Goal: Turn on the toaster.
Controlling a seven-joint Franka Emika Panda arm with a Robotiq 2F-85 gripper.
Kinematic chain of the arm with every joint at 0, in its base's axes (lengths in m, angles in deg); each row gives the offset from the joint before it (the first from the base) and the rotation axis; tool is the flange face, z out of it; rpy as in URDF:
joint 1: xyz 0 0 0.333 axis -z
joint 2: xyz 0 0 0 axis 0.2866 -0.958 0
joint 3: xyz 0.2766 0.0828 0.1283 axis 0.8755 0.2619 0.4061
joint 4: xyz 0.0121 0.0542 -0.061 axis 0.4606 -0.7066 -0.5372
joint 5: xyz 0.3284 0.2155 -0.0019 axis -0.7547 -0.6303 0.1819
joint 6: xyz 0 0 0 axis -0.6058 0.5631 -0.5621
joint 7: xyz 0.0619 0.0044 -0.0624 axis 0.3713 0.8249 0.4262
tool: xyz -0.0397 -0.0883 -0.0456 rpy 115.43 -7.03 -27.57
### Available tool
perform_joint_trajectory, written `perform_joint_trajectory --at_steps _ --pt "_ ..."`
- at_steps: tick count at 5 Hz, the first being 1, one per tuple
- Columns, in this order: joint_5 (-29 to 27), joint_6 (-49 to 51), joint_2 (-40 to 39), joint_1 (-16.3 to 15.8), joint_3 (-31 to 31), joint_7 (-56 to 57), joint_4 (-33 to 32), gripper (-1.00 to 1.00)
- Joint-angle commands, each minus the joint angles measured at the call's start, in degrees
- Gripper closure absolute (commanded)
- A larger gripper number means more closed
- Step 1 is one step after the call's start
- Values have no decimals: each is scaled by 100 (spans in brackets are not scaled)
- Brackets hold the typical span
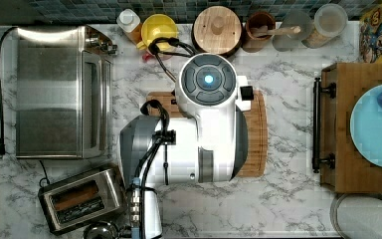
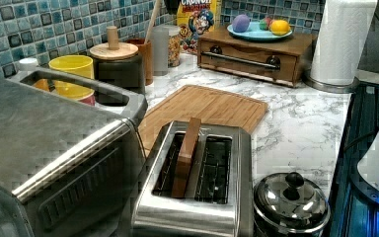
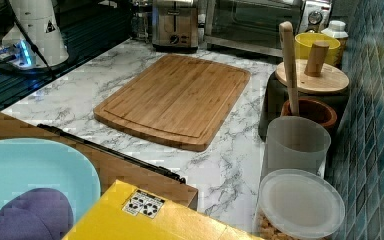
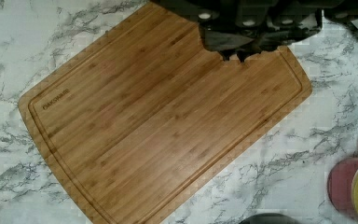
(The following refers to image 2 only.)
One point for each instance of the silver two-slot toaster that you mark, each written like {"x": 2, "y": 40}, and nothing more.
{"x": 214, "y": 199}

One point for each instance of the silver toaster oven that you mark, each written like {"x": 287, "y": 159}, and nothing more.
{"x": 70, "y": 155}

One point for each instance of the bamboo cutting board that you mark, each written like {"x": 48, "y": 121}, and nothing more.
{"x": 212, "y": 106}

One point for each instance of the brown toast slice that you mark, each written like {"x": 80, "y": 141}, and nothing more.
{"x": 184, "y": 160}

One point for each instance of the clear cereal jar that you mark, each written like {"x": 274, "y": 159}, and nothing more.
{"x": 174, "y": 45}

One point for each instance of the brown utensil holder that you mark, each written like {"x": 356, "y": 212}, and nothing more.
{"x": 145, "y": 49}

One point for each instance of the grey frosted cup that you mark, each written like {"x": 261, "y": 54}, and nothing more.
{"x": 160, "y": 38}

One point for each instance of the dark canister with wooden lid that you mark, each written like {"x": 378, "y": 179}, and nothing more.
{"x": 118, "y": 63}

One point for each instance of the cereal box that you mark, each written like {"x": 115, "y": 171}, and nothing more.
{"x": 196, "y": 18}

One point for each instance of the wooden drawer box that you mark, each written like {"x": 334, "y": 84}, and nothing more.
{"x": 279, "y": 61}

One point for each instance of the light blue plate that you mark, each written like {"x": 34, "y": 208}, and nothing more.
{"x": 254, "y": 33}

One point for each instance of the purple toy fruit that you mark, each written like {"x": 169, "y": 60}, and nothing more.
{"x": 241, "y": 23}

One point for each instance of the red green toy fruit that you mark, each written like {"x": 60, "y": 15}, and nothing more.
{"x": 265, "y": 23}

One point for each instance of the yellow plastic cup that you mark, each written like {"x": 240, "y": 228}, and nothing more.
{"x": 80, "y": 65}

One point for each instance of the yellow toy lemon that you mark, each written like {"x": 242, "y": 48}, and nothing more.
{"x": 279, "y": 27}

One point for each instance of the steel pot with lid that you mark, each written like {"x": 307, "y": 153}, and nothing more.
{"x": 288, "y": 205}

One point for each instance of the white bottle cap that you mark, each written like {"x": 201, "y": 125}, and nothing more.
{"x": 28, "y": 64}

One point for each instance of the white paper towel roll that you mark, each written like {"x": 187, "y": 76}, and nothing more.
{"x": 340, "y": 42}

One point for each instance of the wooden spoon handle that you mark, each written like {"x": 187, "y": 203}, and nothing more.
{"x": 155, "y": 12}

